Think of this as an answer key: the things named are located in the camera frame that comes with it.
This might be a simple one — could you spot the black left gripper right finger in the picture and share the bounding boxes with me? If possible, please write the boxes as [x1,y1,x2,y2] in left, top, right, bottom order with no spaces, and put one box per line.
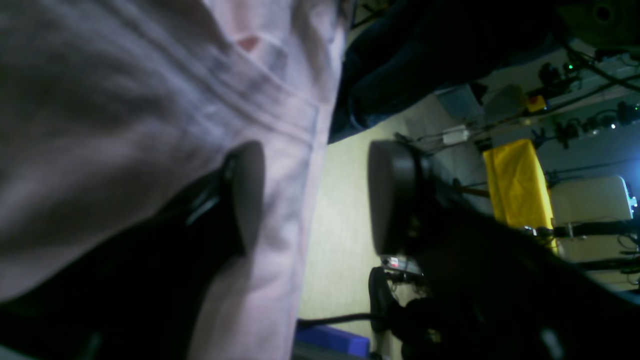
[368,140,639,360]

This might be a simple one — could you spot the beige office chair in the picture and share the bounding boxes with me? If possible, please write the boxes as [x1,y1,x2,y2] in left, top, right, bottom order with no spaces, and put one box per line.
[550,175,639,291]

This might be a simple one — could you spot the pink T-shirt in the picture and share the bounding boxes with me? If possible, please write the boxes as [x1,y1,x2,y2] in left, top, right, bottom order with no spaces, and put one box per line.
[0,0,353,360]

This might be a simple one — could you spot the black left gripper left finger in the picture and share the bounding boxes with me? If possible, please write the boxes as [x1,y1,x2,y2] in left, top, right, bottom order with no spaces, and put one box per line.
[0,141,266,360]

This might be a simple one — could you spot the yellow cloth background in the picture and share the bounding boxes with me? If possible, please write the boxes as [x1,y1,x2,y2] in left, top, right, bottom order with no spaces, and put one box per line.
[482,138,554,231]

